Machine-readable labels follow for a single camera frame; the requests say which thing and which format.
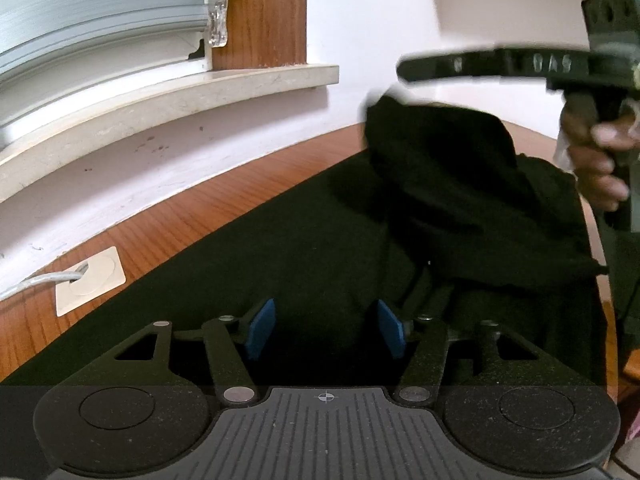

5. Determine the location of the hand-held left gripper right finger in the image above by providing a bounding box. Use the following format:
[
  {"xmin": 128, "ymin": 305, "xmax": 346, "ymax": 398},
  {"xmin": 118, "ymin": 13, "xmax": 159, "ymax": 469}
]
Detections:
[{"xmin": 377, "ymin": 299, "xmax": 543, "ymax": 407}]

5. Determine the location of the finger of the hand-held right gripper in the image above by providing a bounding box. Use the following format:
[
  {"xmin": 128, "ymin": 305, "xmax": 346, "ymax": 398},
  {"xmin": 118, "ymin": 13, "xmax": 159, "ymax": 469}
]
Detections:
[{"xmin": 397, "ymin": 47, "xmax": 551, "ymax": 83}]

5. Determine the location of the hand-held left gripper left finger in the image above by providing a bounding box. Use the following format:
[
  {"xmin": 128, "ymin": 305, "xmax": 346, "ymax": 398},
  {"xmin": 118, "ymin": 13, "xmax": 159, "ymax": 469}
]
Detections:
[{"xmin": 112, "ymin": 298, "xmax": 277, "ymax": 407}]

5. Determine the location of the black garment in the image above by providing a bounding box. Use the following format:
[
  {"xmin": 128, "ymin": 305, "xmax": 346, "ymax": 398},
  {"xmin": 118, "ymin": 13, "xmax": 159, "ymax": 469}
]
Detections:
[{"xmin": 0, "ymin": 87, "xmax": 623, "ymax": 411}]

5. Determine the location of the person's right hand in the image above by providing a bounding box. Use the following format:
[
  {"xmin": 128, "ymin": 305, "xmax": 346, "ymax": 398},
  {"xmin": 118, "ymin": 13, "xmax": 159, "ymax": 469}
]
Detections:
[{"xmin": 557, "ymin": 105, "xmax": 640, "ymax": 212}]

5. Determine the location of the stone window sill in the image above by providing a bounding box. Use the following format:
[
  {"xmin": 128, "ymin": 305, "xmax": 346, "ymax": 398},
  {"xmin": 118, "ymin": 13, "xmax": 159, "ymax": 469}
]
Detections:
[{"xmin": 0, "ymin": 63, "xmax": 341, "ymax": 202}]

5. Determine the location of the white window blind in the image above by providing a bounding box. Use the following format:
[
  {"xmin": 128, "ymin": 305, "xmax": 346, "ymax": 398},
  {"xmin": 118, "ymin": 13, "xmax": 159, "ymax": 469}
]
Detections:
[{"xmin": 0, "ymin": 0, "xmax": 209, "ymax": 147}]

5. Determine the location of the white cable grommet plate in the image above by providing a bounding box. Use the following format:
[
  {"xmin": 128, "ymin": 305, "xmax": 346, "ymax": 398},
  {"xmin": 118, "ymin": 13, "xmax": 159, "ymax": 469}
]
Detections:
[{"xmin": 54, "ymin": 246, "xmax": 127, "ymax": 318}]

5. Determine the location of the wooden window frame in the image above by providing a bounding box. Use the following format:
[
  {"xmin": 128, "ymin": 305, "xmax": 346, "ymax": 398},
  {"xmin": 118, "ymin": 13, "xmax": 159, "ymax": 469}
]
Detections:
[{"xmin": 210, "ymin": 0, "xmax": 309, "ymax": 72}]

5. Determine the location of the clear blind cord pull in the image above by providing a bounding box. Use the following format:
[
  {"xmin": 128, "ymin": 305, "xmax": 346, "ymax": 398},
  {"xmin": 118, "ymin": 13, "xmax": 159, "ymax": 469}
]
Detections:
[{"xmin": 206, "ymin": 0, "xmax": 232, "ymax": 49}]

